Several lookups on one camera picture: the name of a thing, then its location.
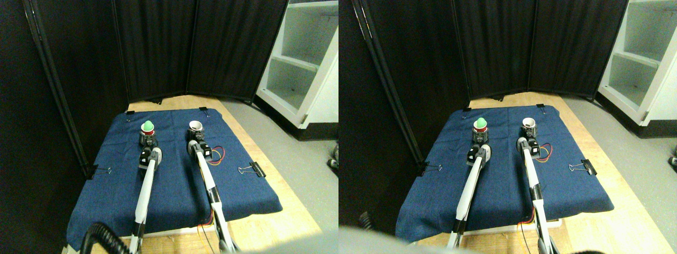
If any dark blue cloth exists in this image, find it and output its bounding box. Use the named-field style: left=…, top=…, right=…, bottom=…
left=67, top=107, right=282, bottom=250
left=396, top=105, right=615, bottom=243

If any low white table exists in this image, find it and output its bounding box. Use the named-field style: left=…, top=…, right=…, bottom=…
left=461, top=218, right=562, bottom=237

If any curtain stand pole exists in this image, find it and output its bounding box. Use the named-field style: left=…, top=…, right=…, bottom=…
left=23, top=0, right=92, bottom=178
left=353, top=0, right=425, bottom=176

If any white shelf unit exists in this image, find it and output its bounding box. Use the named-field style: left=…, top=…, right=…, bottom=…
left=598, top=0, right=677, bottom=128
left=255, top=0, right=339, bottom=130

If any black ribbed hose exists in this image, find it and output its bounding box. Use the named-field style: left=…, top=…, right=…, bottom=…
left=359, top=211, right=378, bottom=231
left=79, top=222, right=131, bottom=254

